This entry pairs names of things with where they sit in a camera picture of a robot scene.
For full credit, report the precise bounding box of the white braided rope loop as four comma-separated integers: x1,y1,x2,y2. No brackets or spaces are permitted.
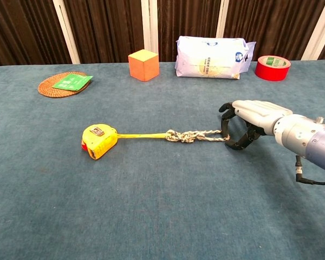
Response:
165,129,231,144

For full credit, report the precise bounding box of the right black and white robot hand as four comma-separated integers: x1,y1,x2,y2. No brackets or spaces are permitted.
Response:
218,100,293,151

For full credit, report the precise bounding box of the blue felt table cover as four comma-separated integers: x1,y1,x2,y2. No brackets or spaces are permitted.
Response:
0,60,325,260

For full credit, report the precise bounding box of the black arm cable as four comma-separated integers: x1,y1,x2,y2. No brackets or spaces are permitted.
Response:
295,154,325,186

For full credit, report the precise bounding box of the dark brown pleated curtain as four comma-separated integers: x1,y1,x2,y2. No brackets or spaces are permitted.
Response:
0,0,325,67

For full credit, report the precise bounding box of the red tape roll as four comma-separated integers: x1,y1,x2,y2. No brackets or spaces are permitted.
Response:
254,55,291,82

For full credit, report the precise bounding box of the round woven brown coaster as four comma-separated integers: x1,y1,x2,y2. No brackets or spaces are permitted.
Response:
37,71,92,98

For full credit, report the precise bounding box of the orange and yellow cube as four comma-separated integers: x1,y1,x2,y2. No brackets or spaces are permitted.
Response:
128,49,160,82

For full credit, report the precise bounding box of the yellow tape measure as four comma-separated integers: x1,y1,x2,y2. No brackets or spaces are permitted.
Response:
81,123,170,160

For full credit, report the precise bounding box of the white frame post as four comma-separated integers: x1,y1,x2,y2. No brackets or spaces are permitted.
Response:
216,0,230,38
140,0,158,54
301,0,325,61
53,0,81,64

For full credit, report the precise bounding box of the white tissue pack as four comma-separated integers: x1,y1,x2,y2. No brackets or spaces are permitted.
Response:
174,35,257,80

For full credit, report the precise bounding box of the green foil packet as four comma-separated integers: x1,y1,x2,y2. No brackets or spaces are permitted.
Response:
51,74,94,92

